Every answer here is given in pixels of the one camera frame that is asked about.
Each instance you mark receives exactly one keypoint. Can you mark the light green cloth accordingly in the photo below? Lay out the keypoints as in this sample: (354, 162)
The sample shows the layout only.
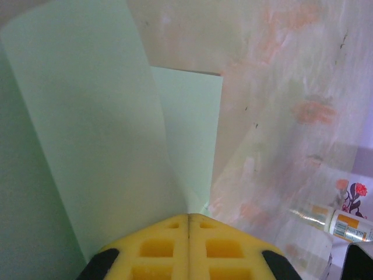
(87, 131)

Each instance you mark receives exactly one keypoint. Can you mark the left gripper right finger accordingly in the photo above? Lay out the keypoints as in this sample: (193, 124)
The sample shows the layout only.
(221, 251)

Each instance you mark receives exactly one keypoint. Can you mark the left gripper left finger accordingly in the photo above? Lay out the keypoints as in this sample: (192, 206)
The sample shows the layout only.
(157, 251)

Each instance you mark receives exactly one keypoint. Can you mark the small white glue bottle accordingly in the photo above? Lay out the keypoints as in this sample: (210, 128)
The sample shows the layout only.
(349, 224)

